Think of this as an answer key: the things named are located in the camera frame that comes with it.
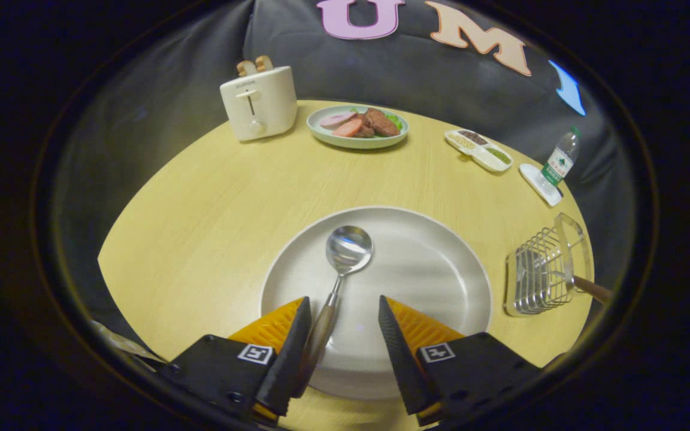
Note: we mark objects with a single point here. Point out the clear plastic water bottle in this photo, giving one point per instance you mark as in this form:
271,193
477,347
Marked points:
559,161

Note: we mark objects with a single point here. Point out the large white plate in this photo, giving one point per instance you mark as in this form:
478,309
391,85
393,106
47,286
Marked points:
429,281

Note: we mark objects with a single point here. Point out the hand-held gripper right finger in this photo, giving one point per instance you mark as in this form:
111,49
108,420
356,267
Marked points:
402,359

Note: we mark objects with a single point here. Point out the toasted bread slice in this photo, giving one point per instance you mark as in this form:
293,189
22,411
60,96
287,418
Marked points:
264,63
245,67

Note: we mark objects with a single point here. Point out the white coaster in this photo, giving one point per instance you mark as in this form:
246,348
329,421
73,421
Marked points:
533,179

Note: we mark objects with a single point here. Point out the pale green food plate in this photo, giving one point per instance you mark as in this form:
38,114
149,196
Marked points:
345,142

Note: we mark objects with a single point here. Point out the green lettuce leaf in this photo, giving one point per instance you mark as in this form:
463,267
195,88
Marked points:
396,121

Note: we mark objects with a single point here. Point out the pink ham slice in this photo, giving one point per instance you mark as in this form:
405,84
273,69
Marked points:
336,119

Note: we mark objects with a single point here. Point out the brown meat slice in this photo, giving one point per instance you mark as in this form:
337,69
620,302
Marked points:
381,124

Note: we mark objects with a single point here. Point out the red sausage slice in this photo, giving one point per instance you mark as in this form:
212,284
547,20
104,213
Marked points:
348,128

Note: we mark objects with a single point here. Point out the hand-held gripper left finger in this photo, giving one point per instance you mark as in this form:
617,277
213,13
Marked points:
288,359

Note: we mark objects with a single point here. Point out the cream white toaster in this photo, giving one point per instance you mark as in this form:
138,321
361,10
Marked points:
261,108

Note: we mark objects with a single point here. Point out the divided white condiment dish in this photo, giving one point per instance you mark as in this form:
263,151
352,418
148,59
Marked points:
484,157

